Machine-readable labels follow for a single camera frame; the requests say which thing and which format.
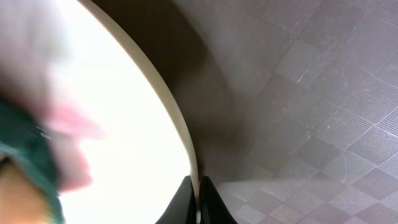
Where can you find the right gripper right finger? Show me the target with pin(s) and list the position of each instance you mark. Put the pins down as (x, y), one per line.
(212, 207)

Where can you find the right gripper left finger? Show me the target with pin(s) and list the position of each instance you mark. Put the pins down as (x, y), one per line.
(182, 208)

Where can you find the white plate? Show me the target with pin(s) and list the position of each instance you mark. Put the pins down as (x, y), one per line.
(117, 136)

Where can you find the yellow green sponge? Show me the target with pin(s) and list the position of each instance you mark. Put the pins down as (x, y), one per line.
(29, 176)

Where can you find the dark brown serving tray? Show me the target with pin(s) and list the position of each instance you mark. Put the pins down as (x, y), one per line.
(291, 104)

